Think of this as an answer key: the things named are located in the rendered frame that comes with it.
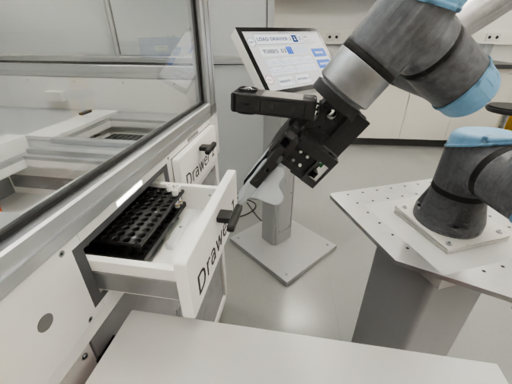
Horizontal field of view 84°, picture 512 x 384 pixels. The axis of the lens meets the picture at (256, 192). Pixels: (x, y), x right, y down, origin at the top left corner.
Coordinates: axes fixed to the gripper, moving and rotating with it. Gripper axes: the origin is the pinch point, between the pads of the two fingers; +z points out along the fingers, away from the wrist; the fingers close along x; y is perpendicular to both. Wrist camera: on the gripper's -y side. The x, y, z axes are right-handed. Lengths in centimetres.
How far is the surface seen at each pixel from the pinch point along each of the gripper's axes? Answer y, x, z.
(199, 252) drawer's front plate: -0.5, -9.8, 7.0
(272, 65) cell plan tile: -10, 87, -5
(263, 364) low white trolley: 16.4, -15.7, 13.2
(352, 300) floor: 89, 65, 55
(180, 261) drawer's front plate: -2.4, -13.9, 5.9
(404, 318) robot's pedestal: 58, 16, 13
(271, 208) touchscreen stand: 34, 98, 57
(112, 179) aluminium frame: -17.5, -3.7, 9.9
